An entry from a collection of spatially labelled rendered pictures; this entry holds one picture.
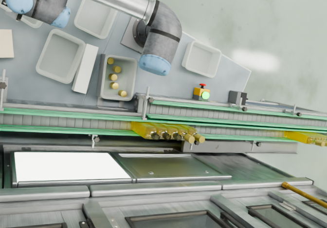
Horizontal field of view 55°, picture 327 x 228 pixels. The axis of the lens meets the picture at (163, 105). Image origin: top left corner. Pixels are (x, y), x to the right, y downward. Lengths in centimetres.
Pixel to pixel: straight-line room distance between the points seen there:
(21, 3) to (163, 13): 45
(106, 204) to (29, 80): 78
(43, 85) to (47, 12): 59
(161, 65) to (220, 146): 97
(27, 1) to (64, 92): 67
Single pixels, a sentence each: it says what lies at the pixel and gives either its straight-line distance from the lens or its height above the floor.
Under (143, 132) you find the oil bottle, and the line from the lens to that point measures 149.
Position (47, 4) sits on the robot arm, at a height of 126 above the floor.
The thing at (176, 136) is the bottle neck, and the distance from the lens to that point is 147.
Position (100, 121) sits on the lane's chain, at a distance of 159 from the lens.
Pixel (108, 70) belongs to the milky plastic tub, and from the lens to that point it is 167.
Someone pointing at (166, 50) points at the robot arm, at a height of 138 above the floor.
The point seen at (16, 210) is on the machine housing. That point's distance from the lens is 105.
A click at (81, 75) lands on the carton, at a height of 81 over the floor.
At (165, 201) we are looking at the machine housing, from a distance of 119.
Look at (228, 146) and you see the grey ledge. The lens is 201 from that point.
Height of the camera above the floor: 237
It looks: 61 degrees down
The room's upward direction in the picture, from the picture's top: 112 degrees clockwise
